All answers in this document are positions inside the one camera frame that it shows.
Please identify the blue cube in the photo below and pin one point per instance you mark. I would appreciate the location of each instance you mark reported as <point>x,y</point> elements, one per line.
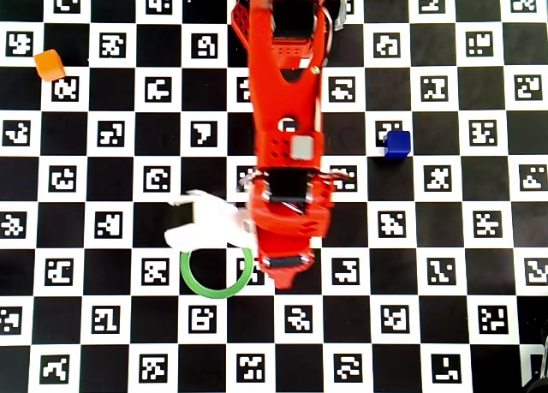
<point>398,144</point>

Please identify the orange cube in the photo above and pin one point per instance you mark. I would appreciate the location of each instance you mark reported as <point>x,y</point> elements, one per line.
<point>49,65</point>

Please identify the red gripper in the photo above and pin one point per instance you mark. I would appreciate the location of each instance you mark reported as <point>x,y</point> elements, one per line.
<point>286,262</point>

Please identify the black white marker checkerboard mat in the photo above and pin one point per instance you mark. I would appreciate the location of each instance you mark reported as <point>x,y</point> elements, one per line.
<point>60,234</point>

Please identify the red robot arm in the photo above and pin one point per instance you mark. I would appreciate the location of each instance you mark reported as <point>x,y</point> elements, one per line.
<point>263,110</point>

